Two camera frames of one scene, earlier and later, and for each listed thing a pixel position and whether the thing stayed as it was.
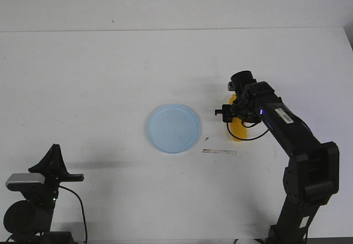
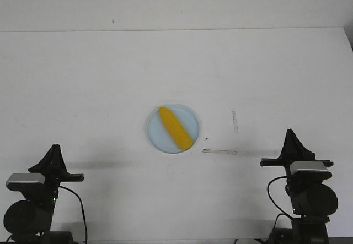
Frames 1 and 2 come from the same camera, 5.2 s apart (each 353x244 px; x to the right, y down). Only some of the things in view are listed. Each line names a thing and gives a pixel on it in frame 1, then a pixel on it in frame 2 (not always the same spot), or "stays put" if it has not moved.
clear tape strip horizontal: (219, 151) stays put
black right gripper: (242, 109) → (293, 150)
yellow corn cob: (237, 128) → (182, 137)
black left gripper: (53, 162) stays put
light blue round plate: (173, 128) stays put
